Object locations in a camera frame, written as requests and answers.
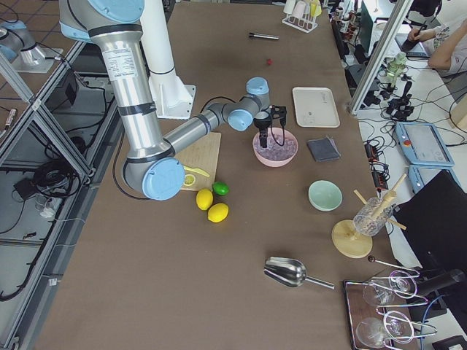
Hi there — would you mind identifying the black monitor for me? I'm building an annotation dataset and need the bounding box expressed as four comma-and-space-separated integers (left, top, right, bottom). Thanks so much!
395, 170, 466, 271

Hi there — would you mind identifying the white cup rack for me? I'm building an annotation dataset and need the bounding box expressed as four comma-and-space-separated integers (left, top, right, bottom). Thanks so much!
282, 0, 322, 34

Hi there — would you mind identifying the upper wine glass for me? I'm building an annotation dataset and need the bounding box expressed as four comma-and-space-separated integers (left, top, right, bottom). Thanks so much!
362, 270, 417, 307

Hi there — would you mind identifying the lemon slice at board edge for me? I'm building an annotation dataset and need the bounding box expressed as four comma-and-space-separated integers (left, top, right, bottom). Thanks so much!
183, 174, 196, 187

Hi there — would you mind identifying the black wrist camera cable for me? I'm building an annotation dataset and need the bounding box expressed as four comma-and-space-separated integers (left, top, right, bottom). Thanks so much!
112, 96, 287, 200

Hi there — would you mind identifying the teach pendant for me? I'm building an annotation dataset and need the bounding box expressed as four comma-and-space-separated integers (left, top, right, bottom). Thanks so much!
395, 122, 455, 168
408, 164, 457, 194

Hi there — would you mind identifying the person in white shirt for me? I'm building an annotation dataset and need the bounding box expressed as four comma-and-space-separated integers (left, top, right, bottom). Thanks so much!
407, 18, 466, 77

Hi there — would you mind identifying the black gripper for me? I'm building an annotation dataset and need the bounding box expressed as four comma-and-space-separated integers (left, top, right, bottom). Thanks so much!
254, 105, 287, 147

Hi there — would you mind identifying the upper whole yellow lemon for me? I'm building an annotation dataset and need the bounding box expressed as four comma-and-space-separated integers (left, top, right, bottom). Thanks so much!
196, 188, 214, 211

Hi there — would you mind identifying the long bar spoon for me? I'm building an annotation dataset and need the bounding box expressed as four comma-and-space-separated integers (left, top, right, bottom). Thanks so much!
367, 255, 420, 273

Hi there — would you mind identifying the steel ice scoop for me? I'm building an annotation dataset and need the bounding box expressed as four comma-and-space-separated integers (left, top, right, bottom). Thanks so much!
263, 257, 335, 289

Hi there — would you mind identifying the lower wine glass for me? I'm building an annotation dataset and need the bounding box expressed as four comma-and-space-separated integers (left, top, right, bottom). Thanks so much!
356, 311, 414, 349

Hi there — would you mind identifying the grey folded cloth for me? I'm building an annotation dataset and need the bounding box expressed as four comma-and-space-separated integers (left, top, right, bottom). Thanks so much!
306, 136, 341, 162

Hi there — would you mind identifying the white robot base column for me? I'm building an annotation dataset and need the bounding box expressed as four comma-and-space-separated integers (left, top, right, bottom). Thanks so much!
140, 0, 196, 120

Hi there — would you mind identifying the whole yellow lemon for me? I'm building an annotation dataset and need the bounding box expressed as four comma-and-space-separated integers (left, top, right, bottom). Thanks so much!
207, 203, 229, 223
196, 188, 214, 211

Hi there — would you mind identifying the wooden cup stand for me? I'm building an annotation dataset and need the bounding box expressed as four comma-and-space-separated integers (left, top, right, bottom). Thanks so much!
331, 174, 406, 258

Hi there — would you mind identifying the green bowl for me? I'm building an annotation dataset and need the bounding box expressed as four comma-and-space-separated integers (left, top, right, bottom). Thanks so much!
308, 180, 343, 211

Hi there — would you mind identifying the aluminium frame post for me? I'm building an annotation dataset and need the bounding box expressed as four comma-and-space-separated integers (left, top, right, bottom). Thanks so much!
348, 0, 413, 116

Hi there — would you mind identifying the pink bowl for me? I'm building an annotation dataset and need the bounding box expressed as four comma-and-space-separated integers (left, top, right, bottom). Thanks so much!
252, 128, 299, 168

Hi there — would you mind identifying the lower whole yellow lemon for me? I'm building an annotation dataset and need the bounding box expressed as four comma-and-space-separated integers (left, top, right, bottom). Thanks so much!
207, 203, 229, 223

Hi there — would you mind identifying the cream rabbit tray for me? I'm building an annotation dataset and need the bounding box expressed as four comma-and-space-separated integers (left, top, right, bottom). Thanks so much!
292, 87, 340, 128

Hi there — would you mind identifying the upper teach pendant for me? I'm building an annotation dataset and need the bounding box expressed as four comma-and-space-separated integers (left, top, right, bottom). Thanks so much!
395, 122, 455, 168

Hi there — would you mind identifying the wooden cutting board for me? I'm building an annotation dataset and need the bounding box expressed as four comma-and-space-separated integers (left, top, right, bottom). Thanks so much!
175, 132, 221, 191

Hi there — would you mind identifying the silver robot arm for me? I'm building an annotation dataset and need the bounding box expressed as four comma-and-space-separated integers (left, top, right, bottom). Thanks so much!
1, 20, 45, 68
59, 1, 274, 201

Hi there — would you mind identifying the wine glass holder tray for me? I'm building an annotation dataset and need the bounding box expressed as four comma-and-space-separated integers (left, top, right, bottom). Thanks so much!
343, 270, 437, 349

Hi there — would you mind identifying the lower teach pendant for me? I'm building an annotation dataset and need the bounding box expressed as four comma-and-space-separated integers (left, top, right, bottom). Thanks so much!
408, 164, 457, 194

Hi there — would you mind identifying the clear textured glass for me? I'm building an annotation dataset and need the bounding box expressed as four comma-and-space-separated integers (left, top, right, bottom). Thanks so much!
353, 198, 393, 237

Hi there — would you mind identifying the clear ice cube pile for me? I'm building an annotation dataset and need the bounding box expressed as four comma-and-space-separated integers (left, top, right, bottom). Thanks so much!
255, 130, 297, 162

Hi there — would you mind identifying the green lime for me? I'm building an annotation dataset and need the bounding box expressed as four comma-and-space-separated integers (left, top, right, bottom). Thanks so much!
212, 182, 230, 195

